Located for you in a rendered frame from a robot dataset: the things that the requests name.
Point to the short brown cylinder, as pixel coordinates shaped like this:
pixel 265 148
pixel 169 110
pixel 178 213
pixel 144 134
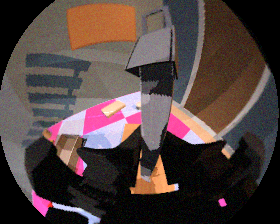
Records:
pixel 138 106

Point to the orange flat board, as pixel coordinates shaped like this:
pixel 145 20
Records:
pixel 157 180

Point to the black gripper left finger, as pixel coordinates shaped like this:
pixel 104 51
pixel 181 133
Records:
pixel 124 158

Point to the tan flat rectangular block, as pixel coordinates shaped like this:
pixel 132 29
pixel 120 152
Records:
pixel 112 108

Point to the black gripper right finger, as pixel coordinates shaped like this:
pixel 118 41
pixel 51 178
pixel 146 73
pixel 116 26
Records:
pixel 178 156

